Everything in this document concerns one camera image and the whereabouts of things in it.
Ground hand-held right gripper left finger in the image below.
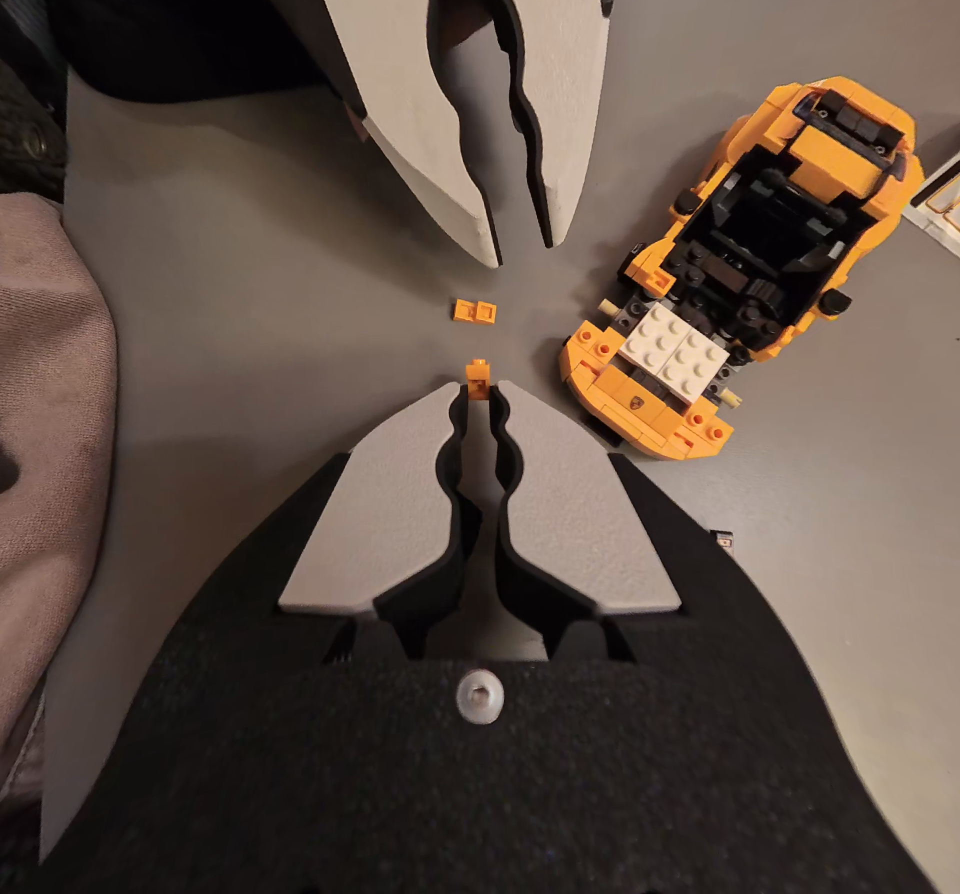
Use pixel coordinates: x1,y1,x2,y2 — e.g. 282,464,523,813
277,381,462,618

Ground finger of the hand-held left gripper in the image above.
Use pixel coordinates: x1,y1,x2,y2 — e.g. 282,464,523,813
228,0,504,269
465,0,610,250

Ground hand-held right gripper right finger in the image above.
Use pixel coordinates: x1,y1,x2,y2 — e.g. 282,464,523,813
491,380,684,616

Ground orange lego car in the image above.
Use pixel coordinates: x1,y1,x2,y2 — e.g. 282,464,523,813
558,76,925,462

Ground person's left hand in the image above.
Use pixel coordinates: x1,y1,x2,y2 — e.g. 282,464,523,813
438,0,496,48

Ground beige hoodie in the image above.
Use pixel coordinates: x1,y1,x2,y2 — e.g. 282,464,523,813
0,192,120,805

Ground white sticker sheet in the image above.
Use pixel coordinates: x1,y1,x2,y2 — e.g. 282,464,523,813
900,155,960,258

